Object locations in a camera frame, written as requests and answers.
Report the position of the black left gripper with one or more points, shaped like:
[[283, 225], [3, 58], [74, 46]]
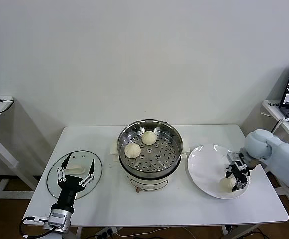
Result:
[[68, 189]]

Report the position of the stainless steel steamer pot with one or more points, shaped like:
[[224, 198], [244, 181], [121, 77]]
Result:
[[146, 183]]

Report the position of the round glass pot lid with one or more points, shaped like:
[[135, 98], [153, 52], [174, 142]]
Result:
[[84, 159]]

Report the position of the stainless steel steamer basket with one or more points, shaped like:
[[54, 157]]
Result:
[[134, 164]]

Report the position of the white power strip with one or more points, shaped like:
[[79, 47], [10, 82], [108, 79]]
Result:
[[107, 234]]

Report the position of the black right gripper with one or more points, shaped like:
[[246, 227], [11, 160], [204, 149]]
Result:
[[241, 175]]

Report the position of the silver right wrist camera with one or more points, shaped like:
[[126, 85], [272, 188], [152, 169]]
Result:
[[236, 160]]

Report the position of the white side table with laptop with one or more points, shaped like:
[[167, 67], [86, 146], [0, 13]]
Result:
[[273, 109]]

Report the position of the white ceramic plate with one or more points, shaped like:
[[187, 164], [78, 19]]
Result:
[[204, 169]]

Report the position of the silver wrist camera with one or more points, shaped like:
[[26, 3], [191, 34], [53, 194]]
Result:
[[59, 219], [236, 160]]

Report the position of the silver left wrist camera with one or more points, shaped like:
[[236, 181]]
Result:
[[59, 219]]

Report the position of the white steamed baozi bun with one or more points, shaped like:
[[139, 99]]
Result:
[[132, 150], [148, 138], [225, 185]]

